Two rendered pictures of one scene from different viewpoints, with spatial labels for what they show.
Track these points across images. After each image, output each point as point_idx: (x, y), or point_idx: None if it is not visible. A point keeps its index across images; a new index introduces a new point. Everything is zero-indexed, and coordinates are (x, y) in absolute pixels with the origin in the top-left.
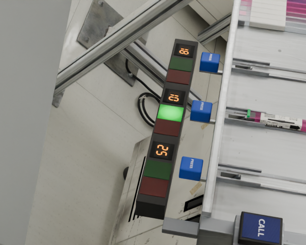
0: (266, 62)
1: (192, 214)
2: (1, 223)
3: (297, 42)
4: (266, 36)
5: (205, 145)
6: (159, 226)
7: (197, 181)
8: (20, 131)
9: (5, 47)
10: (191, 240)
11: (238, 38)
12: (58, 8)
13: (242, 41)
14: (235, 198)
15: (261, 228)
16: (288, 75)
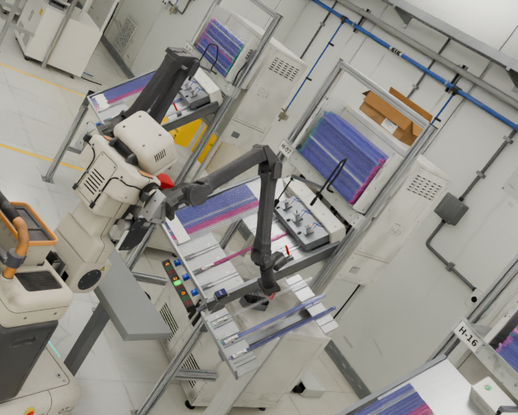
0: (193, 253)
1: (193, 318)
2: (163, 328)
3: (197, 241)
4: (187, 244)
5: None
6: (184, 332)
7: None
8: (149, 308)
9: (129, 291)
10: None
11: (179, 250)
12: (128, 273)
13: (181, 250)
14: (210, 291)
15: (221, 292)
16: (201, 253)
